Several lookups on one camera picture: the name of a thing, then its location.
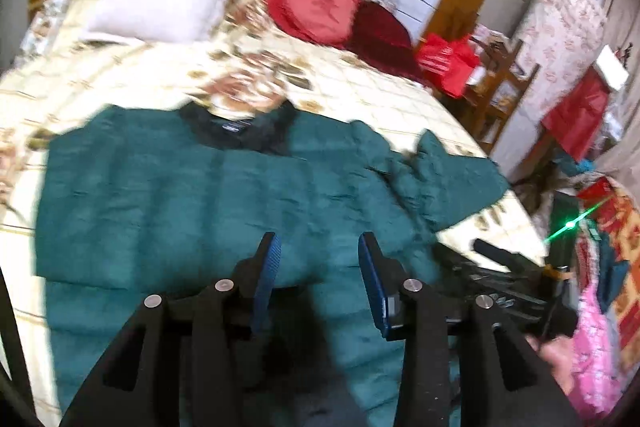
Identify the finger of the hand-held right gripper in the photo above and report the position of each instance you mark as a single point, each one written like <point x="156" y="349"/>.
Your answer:
<point x="505" y="254"/>
<point x="500" y="289"/>

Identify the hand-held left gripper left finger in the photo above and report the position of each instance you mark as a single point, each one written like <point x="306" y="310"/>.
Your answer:
<point x="267" y="274"/>

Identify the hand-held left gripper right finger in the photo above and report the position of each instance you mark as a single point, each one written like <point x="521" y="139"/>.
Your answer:
<point x="372" y="282"/>

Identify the dark green down jacket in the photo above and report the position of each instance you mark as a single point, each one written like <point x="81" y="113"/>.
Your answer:
<point x="200" y="197"/>

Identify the person's right hand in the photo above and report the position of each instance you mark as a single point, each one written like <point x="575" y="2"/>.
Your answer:
<point x="557" y="359"/>

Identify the red patterned quilt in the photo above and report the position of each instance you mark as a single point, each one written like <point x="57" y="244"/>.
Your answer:
<point x="622" y="227"/>

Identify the pink clothing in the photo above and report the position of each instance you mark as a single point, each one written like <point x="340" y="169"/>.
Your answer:
<point x="597" y="357"/>

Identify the red cloth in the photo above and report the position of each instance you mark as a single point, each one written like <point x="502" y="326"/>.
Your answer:
<point x="580" y="112"/>

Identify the wooden chair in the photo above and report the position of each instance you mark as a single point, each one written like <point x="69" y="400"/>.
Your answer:
<point x="520" y="74"/>

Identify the bed with floral bedspread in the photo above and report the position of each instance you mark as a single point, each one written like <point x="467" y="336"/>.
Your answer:
<point x="350" y="92"/>

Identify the white box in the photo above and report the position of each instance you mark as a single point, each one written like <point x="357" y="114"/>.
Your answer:
<point x="611" y="67"/>

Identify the red gift bag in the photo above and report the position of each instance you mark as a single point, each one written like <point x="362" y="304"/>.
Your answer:
<point x="445" y="62"/>

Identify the floral covered mattress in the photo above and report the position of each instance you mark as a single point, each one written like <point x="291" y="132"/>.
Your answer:
<point x="560" y="32"/>

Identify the dark red cushion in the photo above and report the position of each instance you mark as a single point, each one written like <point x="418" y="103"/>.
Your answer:
<point x="380" y="37"/>

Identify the red heart-shaped cushion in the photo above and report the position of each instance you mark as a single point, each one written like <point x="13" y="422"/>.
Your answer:
<point x="310" y="9"/>

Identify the floral pillow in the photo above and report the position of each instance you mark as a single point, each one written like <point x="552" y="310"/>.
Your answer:
<point x="50" y="24"/>

